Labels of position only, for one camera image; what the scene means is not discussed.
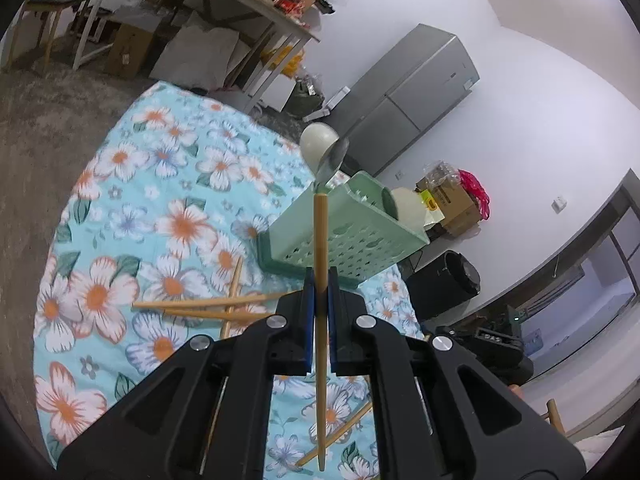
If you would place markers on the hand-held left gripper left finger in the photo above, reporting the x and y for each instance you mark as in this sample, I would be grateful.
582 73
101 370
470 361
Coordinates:
310 310

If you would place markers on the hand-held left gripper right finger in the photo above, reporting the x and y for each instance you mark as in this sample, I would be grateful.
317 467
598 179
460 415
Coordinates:
332 320

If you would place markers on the green plastic utensil basket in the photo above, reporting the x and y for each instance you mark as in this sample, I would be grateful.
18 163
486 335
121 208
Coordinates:
350 245

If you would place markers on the white plastic ladle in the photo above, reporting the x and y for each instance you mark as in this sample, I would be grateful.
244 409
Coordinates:
411 207
316 142

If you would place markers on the black waste bin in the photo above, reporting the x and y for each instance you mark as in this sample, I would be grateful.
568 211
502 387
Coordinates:
440 285

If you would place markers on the open cardboard box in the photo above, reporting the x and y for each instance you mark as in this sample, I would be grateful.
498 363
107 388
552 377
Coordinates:
452 207

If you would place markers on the yellow green package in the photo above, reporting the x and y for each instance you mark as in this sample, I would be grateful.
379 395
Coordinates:
432 205

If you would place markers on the pink plastic bag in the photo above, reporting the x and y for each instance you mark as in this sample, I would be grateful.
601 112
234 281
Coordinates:
475 190

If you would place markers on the clear plastic bag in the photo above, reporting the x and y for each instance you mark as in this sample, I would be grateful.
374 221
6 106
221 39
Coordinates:
440 174

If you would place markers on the floral blue blanket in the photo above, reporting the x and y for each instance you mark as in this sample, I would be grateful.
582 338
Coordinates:
150 200

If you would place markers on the white power strip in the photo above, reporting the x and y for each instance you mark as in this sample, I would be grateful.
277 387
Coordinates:
330 102

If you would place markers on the green bag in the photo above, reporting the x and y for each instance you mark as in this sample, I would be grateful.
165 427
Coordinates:
300 100

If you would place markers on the silver refrigerator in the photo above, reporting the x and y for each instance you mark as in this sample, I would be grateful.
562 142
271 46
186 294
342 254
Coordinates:
400 100

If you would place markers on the yellow plastic bag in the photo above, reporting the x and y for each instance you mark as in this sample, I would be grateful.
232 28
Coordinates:
285 60

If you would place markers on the white sack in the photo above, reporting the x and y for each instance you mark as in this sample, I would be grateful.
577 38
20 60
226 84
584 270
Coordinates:
200 57

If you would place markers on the white table with wooden top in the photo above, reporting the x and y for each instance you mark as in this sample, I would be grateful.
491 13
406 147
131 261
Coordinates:
240 0

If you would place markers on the tall cardboard box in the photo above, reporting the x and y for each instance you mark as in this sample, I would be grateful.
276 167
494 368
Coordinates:
127 50

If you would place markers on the striped aluminium case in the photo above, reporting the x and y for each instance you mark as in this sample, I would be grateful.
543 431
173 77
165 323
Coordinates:
92 25

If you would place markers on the white wall outlet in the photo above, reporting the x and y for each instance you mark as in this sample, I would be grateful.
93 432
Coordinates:
560 204

